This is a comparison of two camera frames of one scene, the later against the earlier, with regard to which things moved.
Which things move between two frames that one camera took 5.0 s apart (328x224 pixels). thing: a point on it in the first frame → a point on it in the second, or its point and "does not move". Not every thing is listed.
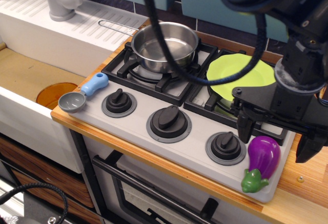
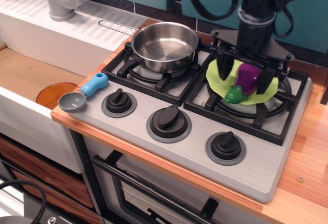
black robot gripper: [290, 102] → [253, 39]
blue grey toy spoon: [74, 102] does not move
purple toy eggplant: [264, 160] → [247, 78]
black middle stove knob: [168, 125] does not move
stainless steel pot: [147, 46] does not move
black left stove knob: [118, 104] does not move
